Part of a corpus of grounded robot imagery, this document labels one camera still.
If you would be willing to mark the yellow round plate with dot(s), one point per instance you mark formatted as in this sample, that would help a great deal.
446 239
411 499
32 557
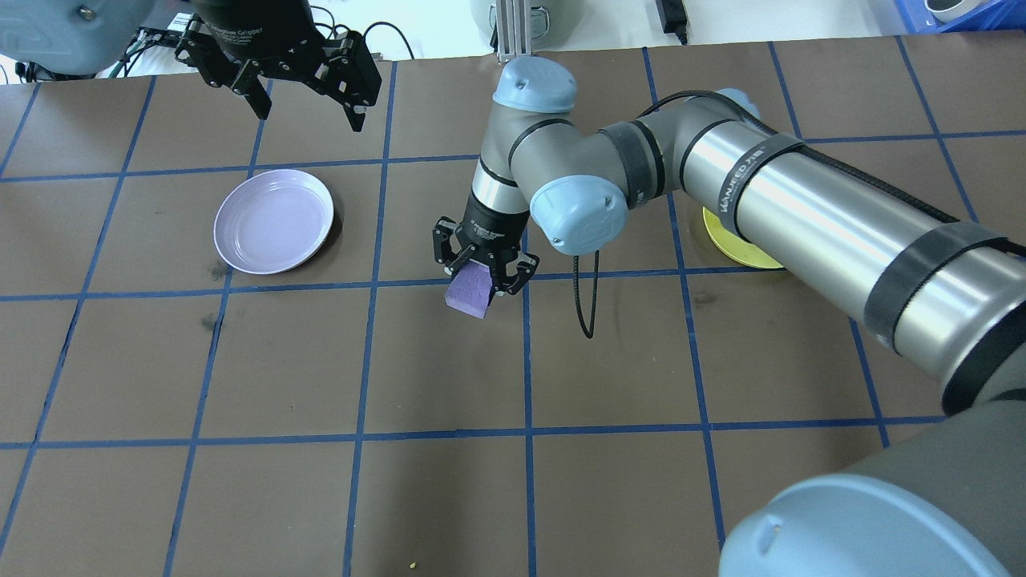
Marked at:
733 248

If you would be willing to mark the white round object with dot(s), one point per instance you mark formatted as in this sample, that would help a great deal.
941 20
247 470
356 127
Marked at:
950 8

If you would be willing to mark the purple round plate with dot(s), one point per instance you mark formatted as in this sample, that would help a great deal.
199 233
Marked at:
272 223

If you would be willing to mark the grey round container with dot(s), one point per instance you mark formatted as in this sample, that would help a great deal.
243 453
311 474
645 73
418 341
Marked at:
561 22

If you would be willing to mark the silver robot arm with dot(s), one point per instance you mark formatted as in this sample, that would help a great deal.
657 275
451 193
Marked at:
64 32
801 200

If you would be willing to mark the black power adapter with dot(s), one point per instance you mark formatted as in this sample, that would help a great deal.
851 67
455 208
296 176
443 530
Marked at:
672 16

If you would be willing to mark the aluminium frame post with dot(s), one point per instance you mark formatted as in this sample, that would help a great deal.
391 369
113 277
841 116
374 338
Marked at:
513 28

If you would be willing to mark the blue plastic box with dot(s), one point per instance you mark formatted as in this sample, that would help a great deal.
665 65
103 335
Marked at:
1002 14

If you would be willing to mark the purple foam block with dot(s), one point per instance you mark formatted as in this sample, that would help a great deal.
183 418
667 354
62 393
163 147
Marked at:
469 295

